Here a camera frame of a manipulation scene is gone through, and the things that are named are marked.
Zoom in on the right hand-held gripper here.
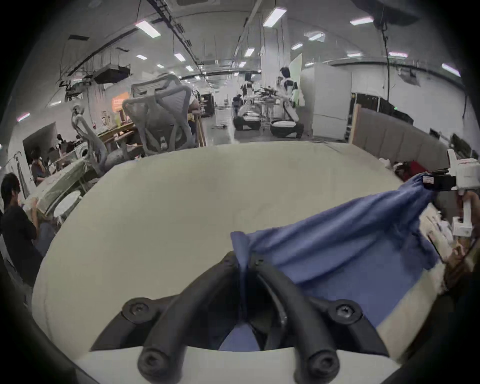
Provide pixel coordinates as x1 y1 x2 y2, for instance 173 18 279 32
422 148 480 239

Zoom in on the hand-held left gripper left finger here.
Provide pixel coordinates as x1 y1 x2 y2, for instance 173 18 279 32
90 251 244 384

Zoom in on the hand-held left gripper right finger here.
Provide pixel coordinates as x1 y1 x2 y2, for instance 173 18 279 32
249 254 391 384

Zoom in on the blue garment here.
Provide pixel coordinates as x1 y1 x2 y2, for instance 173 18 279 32
219 173 442 353

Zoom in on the person's right hand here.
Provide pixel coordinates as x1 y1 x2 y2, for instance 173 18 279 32
444 240 480 297

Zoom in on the grey padded headboard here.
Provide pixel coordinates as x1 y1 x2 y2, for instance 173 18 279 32
350 105 456 177

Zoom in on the bed with beige sheet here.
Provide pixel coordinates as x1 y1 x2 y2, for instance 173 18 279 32
32 140 451 372

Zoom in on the round white table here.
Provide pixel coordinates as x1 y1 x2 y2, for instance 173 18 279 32
52 190 83 226

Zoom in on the table with pale green cover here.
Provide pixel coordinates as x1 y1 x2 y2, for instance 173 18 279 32
22 157 99 219

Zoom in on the grey mesh office chair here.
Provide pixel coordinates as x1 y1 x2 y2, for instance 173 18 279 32
71 105 144 178
122 73 198 156

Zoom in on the white humanoid robot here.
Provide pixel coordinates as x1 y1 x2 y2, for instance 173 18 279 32
232 79 263 132
270 67 305 139

